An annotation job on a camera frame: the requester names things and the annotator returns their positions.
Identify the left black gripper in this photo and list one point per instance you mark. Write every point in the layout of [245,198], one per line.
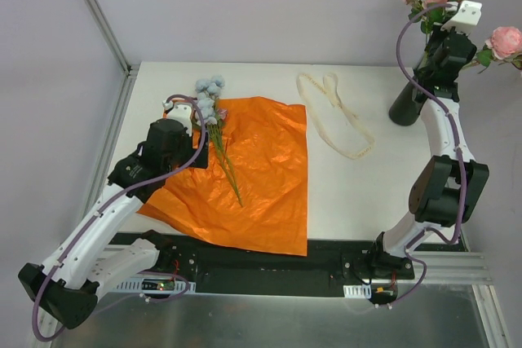
[201,154]

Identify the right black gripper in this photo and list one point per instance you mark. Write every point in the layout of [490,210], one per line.
[432,47]

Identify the artificial flower bunch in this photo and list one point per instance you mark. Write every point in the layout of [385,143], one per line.
[208,94]

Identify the orange paper flower wrapping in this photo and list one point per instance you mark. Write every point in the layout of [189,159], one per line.
[266,142]

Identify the cream printed ribbon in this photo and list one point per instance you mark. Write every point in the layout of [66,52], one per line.
[337,125]

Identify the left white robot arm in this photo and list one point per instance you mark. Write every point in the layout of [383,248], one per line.
[69,284]

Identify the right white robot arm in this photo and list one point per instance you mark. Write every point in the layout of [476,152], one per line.
[446,192]

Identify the dark cylindrical vase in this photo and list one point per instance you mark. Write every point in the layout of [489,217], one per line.
[407,106]

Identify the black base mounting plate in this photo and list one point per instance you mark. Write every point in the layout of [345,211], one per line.
[328,266]

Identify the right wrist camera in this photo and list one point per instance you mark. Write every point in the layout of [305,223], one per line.
[467,16]

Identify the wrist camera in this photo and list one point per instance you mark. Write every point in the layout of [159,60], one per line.
[181,112]
[467,16]

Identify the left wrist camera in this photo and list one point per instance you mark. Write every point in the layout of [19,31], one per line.
[181,112]

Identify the left aluminium frame post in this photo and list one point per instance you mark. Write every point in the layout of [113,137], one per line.
[109,36]

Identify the left white cable duct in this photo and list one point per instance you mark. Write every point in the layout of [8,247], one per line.
[155,285]

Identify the white cable duct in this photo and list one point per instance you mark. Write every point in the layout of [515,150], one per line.
[360,291]
[155,285]

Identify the right white cable duct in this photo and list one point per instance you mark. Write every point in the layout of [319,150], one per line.
[360,291]

